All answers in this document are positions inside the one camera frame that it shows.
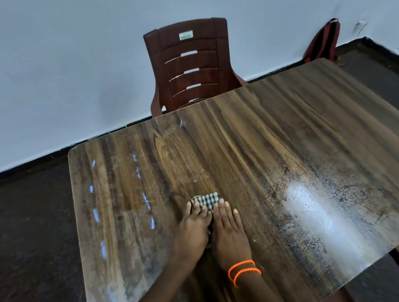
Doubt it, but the red black backpack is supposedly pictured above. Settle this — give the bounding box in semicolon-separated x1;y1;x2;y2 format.
300;18;343;64

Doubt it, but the person's right hand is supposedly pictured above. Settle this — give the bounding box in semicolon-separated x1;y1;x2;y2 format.
209;197;254;270

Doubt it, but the person's right forearm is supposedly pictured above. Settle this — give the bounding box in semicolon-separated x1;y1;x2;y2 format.
231;267;289;302

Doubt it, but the orange bead bracelet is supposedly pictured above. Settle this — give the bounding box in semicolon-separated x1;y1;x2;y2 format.
232;267;262;288
227;259;257;281

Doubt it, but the black white checkered cloth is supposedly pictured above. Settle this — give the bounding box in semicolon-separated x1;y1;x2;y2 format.
190;191;222;213

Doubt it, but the person's left hand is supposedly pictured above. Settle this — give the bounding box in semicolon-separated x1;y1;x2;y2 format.
170;199;215;270

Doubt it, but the brown plastic chair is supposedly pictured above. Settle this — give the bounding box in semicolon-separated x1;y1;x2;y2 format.
142;16;250;118

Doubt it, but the person's left forearm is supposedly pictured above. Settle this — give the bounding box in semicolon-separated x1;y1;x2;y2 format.
123;256;194;302

